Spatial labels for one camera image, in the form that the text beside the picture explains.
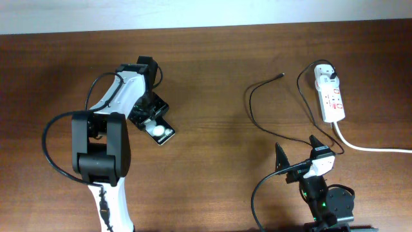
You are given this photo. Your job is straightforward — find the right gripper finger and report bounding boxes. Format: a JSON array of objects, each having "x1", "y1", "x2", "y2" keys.
[
  {"x1": 275, "y1": 143, "x2": 290, "y2": 174},
  {"x1": 309, "y1": 135, "x2": 330, "y2": 151}
]

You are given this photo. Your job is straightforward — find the black smartphone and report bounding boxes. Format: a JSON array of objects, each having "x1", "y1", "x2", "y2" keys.
[{"x1": 144, "y1": 117, "x2": 176, "y2": 146}]

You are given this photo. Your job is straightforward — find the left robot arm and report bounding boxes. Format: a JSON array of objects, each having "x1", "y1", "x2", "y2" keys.
[{"x1": 71, "y1": 56, "x2": 176, "y2": 231}]

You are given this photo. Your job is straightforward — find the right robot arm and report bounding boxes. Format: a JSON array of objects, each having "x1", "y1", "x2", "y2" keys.
[{"x1": 276, "y1": 135, "x2": 355, "y2": 231}]

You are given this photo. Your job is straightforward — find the white USB charger plug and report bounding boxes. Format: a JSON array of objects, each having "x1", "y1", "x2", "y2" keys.
[{"x1": 314, "y1": 64, "x2": 340, "y2": 92}]

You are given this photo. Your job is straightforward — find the white power strip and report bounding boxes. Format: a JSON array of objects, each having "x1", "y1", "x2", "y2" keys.
[{"x1": 317, "y1": 87, "x2": 345, "y2": 123}]

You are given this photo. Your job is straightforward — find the white power strip cord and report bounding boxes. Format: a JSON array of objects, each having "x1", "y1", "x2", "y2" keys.
[{"x1": 332, "y1": 121, "x2": 412, "y2": 154}]

